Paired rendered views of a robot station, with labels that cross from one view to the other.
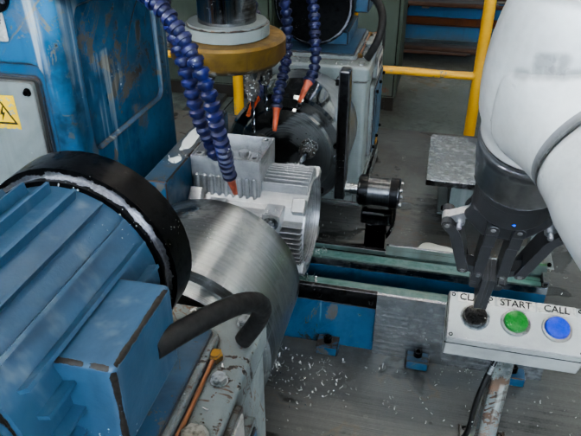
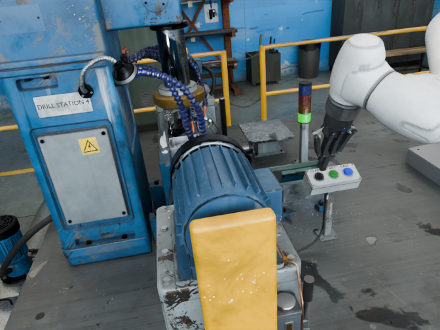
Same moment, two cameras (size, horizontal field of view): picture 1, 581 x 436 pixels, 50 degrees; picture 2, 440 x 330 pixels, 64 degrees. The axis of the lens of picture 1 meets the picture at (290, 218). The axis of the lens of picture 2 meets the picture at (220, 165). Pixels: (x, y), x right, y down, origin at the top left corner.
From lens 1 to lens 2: 45 cm
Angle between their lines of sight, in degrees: 18
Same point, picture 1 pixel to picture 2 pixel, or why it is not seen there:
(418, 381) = (289, 220)
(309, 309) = not seen: hidden behind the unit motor
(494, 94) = (342, 82)
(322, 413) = not seen: hidden behind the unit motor
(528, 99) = (359, 79)
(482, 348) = (325, 187)
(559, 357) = (352, 181)
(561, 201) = (380, 106)
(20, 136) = (99, 156)
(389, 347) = not seen: hidden behind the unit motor
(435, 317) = (288, 191)
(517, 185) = (348, 112)
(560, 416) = (346, 215)
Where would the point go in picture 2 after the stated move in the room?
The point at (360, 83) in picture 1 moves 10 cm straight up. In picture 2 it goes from (211, 105) to (209, 85)
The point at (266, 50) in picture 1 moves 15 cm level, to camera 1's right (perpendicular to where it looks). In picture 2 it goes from (201, 93) to (241, 85)
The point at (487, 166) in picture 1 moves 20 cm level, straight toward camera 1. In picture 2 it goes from (336, 108) to (372, 140)
